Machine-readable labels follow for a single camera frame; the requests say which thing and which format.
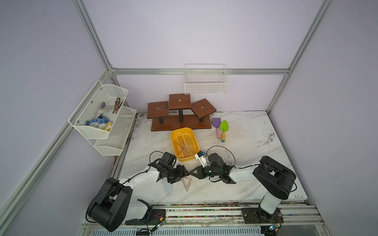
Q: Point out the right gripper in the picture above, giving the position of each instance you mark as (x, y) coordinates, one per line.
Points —
(200, 174)

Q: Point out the upper white mesh bin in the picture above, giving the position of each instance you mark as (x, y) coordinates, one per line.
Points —
(97, 110)

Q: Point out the purple toy shovel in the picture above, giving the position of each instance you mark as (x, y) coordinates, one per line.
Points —
(216, 124)

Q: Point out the yellow plastic storage box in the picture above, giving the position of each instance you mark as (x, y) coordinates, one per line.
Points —
(175, 142)

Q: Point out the blue white cloth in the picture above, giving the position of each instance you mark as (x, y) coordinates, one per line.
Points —
(100, 119)

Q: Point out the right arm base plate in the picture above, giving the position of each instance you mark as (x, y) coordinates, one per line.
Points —
(259, 216)

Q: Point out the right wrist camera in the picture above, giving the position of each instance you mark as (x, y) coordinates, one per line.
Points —
(201, 157)

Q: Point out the brown clothespins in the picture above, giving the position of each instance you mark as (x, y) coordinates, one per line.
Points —
(117, 105)

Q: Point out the green toy trowel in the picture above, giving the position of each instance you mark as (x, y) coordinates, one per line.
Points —
(224, 127)

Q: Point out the small pink set square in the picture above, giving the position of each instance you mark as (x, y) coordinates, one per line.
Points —
(186, 182)

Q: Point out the lower white mesh bin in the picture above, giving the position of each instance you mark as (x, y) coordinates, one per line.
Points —
(114, 144)

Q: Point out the white mesh bin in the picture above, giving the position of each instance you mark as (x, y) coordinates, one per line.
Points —
(97, 110)
(114, 144)

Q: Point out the brown wooden tiered stand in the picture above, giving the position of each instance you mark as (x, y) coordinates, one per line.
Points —
(180, 112)

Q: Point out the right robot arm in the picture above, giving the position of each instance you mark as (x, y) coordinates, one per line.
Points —
(276, 178)

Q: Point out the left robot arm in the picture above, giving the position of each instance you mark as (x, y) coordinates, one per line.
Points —
(113, 204)

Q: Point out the blue clear protractor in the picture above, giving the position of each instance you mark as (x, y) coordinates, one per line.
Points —
(168, 187)

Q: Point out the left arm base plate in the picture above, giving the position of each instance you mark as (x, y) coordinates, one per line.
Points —
(152, 217)

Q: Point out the long pink stencil ruler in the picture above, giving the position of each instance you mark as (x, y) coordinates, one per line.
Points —
(186, 146)

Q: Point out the yellow item in bin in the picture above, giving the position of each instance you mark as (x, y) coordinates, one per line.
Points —
(108, 126)

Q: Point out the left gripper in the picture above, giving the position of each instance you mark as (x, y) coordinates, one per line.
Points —
(180, 170)

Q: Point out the white wire wall basket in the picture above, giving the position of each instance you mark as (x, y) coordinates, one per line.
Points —
(205, 79)

